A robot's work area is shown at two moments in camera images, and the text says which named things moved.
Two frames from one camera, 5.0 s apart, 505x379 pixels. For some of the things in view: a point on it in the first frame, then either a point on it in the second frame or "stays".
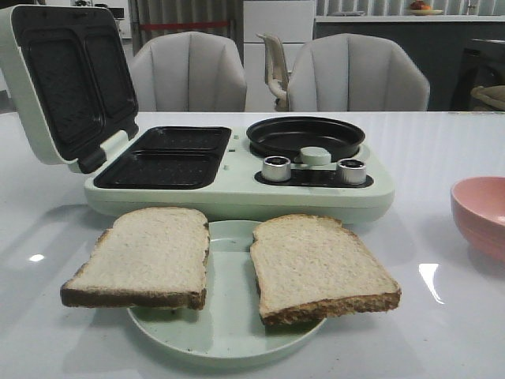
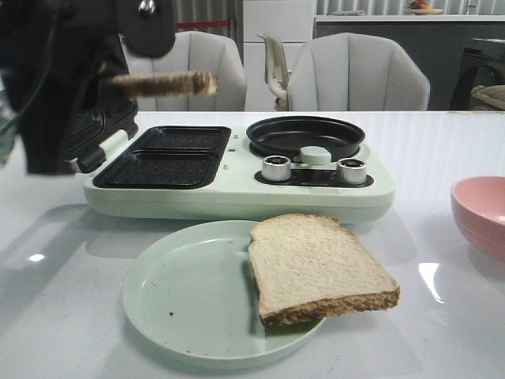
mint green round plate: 231,324 stays
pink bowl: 478,206 stays
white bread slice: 311,268 stays
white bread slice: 148,258 -> 183,84
